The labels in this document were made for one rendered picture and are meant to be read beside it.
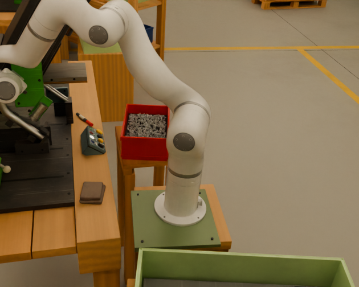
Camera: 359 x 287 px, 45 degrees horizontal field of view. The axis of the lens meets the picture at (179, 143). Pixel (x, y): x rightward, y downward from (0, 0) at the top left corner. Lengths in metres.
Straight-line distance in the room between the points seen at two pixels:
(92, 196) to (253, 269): 0.60
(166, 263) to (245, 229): 1.53
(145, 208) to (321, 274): 0.63
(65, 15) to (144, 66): 0.26
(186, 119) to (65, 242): 0.56
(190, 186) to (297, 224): 1.60
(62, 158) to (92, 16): 0.76
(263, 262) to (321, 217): 1.76
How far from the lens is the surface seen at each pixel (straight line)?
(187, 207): 1.54
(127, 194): 2.05
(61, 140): 1.93
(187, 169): 1.43
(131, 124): 2.08
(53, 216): 1.59
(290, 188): 3.28
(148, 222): 1.55
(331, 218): 3.12
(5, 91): 1.50
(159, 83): 1.31
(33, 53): 1.42
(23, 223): 1.58
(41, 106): 1.82
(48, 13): 1.34
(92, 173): 1.73
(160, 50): 4.87
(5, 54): 1.46
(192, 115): 1.32
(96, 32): 1.22
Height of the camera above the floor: 1.93
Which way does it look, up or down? 33 degrees down
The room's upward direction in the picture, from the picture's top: 4 degrees clockwise
